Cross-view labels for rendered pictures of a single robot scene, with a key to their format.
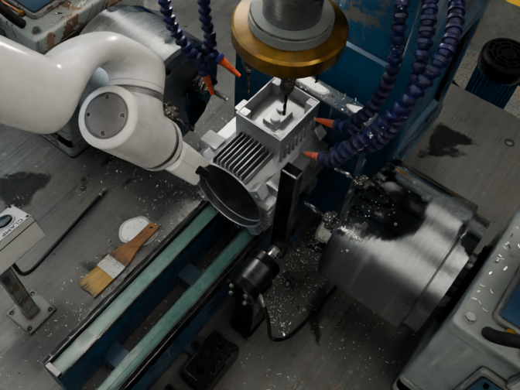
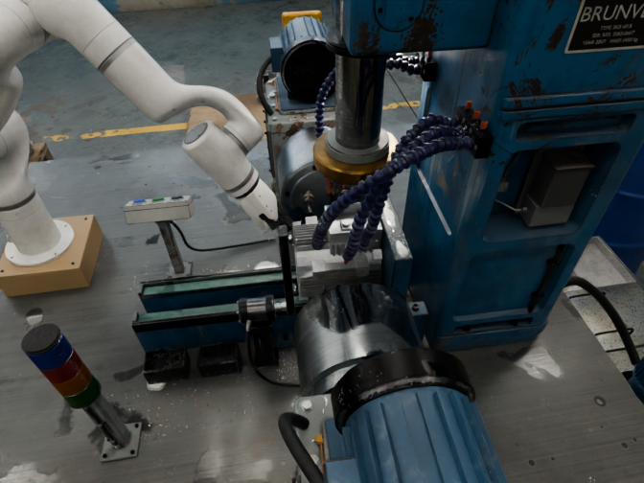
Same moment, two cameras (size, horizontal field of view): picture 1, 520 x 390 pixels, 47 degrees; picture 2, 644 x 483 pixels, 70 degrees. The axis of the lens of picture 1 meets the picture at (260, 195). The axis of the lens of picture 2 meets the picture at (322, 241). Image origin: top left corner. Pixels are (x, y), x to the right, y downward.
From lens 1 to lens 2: 0.62 m
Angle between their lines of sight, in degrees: 34
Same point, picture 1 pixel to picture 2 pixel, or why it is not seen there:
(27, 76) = (140, 76)
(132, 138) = (196, 150)
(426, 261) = (330, 356)
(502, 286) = not seen: hidden behind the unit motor
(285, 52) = (331, 157)
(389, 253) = (317, 336)
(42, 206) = (238, 228)
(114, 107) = (200, 130)
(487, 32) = not seen: outside the picture
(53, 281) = (204, 264)
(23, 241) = (175, 212)
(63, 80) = (165, 91)
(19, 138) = not seen: hidden behind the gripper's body
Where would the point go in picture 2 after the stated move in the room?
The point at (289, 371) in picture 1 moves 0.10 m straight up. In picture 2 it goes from (258, 406) to (252, 385)
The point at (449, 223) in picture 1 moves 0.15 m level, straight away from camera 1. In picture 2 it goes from (369, 344) to (452, 332)
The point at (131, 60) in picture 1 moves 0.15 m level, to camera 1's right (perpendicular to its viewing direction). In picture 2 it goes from (230, 113) to (273, 144)
